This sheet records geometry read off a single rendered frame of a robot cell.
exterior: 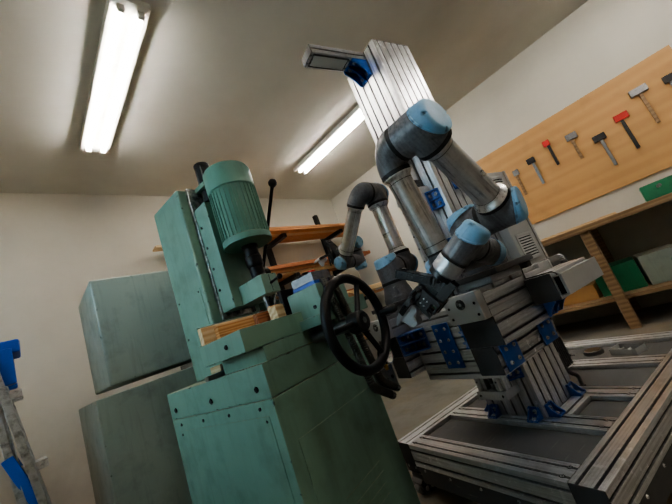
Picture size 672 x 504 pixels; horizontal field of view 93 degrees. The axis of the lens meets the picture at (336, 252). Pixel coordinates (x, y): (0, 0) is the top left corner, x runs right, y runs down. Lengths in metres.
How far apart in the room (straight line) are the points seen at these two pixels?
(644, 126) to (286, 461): 3.69
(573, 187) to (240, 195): 3.29
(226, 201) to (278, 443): 0.77
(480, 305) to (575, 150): 2.99
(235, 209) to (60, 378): 2.37
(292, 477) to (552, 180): 3.54
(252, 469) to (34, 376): 2.42
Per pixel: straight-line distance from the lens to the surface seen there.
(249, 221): 1.16
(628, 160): 3.88
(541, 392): 1.57
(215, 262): 1.27
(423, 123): 0.94
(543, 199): 3.92
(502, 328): 1.13
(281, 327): 0.96
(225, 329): 1.05
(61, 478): 3.27
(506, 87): 4.23
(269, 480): 1.03
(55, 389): 3.27
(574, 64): 4.13
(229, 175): 1.23
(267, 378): 0.90
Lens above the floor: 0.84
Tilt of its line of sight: 11 degrees up
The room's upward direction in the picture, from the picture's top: 21 degrees counter-clockwise
